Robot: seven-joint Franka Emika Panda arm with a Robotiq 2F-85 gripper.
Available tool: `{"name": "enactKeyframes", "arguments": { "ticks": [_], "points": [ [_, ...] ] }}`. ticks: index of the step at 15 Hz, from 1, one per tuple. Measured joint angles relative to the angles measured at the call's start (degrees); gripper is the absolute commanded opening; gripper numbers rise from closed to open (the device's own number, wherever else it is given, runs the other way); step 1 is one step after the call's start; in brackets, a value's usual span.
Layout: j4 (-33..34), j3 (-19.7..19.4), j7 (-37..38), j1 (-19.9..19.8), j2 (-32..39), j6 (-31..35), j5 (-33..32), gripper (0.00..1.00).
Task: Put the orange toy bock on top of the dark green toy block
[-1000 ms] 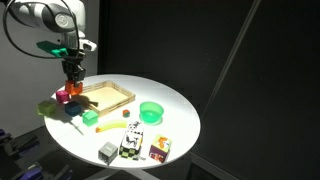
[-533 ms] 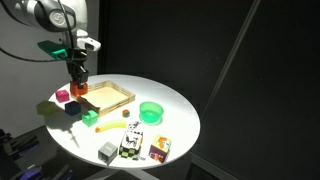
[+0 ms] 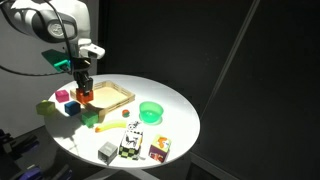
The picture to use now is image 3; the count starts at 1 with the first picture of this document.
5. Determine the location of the lime green toy block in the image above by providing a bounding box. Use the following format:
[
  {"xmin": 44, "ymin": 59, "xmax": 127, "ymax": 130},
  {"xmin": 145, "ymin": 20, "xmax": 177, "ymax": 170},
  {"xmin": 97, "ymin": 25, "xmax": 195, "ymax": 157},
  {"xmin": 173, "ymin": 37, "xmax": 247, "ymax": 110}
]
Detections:
[{"xmin": 35, "ymin": 99, "xmax": 57, "ymax": 117}]

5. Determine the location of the wooden tray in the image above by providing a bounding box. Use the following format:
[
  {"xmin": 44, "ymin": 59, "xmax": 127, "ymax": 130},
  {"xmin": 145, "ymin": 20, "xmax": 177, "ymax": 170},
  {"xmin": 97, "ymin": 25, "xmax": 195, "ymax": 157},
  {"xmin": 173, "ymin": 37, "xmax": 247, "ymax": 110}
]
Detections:
[{"xmin": 69, "ymin": 79, "xmax": 137, "ymax": 122}]

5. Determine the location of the white table pedestal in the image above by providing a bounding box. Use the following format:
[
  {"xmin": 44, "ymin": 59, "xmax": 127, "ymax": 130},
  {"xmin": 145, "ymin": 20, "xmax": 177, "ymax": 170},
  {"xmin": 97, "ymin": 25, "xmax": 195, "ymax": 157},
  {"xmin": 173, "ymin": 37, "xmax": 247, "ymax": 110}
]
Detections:
[{"xmin": 87, "ymin": 167, "xmax": 162, "ymax": 180}]

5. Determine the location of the blue toy block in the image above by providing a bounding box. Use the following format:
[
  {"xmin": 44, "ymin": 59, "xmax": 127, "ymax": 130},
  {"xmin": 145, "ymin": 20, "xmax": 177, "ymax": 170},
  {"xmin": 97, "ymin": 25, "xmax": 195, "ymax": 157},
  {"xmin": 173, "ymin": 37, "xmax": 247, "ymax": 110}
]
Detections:
[{"xmin": 63, "ymin": 100, "xmax": 82, "ymax": 117}]

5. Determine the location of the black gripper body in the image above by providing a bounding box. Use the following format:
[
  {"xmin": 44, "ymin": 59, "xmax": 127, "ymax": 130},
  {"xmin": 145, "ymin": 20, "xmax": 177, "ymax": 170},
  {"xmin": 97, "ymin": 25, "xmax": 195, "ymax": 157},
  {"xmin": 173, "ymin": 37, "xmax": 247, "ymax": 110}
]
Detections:
[{"xmin": 70, "ymin": 56, "xmax": 93, "ymax": 78}]

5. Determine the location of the green plastic bowl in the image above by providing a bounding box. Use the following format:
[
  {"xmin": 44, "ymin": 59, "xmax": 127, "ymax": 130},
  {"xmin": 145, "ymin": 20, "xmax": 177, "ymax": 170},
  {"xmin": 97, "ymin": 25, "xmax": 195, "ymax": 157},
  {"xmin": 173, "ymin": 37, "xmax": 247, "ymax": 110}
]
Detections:
[{"xmin": 138, "ymin": 100, "xmax": 165, "ymax": 127}]

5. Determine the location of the colourful soft picture cube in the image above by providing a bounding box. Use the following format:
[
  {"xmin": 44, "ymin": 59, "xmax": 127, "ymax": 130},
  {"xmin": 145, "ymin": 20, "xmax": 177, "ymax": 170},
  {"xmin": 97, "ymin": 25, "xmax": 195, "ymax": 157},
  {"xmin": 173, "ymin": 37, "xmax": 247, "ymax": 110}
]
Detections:
[{"xmin": 148, "ymin": 133, "xmax": 173, "ymax": 164}]

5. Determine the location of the grey toy block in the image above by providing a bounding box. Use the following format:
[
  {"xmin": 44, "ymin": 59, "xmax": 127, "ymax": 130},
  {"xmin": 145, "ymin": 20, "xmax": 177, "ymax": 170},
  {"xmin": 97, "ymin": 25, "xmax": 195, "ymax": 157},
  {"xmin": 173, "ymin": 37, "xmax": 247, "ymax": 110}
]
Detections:
[{"xmin": 97, "ymin": 140, "xmax": 119, "ymax": 166}]

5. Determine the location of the purple black bar clamp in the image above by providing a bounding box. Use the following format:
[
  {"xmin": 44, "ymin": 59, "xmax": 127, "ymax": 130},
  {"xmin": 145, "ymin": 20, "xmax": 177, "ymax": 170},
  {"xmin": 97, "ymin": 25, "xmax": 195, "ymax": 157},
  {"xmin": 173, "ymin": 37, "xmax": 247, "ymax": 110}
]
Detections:
[
  {"xmin": 0, "ymin": 129, "xmax": 41, "ymax": 158},
  {"xmin": 16, "ymin": 164, "xmax": 75, "ymax": 180}
]

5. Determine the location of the orange toy block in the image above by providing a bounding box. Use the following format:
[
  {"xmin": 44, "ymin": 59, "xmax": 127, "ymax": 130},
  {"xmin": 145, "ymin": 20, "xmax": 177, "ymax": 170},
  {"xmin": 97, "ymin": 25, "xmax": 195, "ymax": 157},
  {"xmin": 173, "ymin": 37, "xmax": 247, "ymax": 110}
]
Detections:
[{"xmin": 75, "ymin": 87, "xmax": 95, "ymax": 105}]

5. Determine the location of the pink toy block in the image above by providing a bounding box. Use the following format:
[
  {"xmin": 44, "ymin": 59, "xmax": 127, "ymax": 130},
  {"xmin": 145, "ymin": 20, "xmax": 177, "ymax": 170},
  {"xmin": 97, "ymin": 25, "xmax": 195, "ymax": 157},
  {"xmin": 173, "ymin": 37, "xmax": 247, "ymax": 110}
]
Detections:
[{"xmin": 54, "ymin": 89, "xmax": 71, "ymax": 104}]

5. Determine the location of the dark green toy block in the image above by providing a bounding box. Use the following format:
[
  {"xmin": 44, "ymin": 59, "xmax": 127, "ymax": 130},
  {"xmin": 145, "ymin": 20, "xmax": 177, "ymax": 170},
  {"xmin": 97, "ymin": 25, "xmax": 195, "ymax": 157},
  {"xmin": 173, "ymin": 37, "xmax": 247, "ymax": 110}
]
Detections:
[{"xmin": 80, "ymin": 110, "xmax": 100, "ymax": 128}]

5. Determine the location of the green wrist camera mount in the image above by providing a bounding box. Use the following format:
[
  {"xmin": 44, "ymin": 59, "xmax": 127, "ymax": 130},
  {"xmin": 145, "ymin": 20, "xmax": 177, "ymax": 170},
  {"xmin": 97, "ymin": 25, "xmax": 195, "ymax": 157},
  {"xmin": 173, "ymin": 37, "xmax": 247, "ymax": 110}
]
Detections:
[{"xmin": 41, "ymin": 48, "xmax": 72, "ymax": 73}]

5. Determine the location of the yellow toy banana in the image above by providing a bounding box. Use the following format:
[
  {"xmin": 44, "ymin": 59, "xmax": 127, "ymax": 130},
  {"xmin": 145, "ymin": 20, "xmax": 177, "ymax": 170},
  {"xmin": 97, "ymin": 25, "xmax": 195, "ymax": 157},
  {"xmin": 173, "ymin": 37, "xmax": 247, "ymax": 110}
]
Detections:
[{"xmin": 94, "ymin": 119, "xmax": 129, "ymax": 134}]

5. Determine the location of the black white checkered soft cube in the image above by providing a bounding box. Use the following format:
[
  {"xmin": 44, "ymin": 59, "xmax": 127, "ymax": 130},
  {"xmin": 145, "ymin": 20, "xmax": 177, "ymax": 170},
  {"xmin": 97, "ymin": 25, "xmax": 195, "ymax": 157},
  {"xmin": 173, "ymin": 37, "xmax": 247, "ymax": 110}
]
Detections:
[{"xmin": 118, "ymin": 128, "xmax": 145, "ymax": 161}]

